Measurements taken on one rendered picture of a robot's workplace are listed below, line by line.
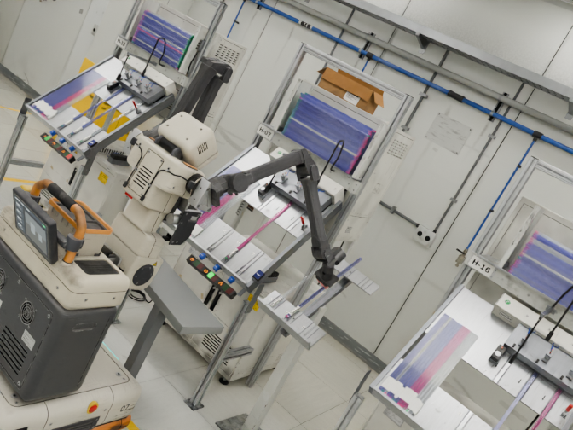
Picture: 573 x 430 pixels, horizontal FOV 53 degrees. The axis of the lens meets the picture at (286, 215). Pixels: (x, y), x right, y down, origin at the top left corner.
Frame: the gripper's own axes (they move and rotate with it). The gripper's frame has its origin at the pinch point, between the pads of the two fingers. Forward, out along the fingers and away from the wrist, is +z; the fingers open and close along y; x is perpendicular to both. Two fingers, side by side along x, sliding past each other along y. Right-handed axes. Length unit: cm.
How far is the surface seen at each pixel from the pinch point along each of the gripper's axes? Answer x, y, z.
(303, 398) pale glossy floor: 9, -3, 116
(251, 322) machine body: 21, 31, 50
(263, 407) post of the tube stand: 47, -9, 51
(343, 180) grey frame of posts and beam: -53, 39, -6
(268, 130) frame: -50, 97, -3
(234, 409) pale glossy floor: 53, 8, 77
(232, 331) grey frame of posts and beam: 40, 23, 26
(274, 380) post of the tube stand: 37, -6, 40
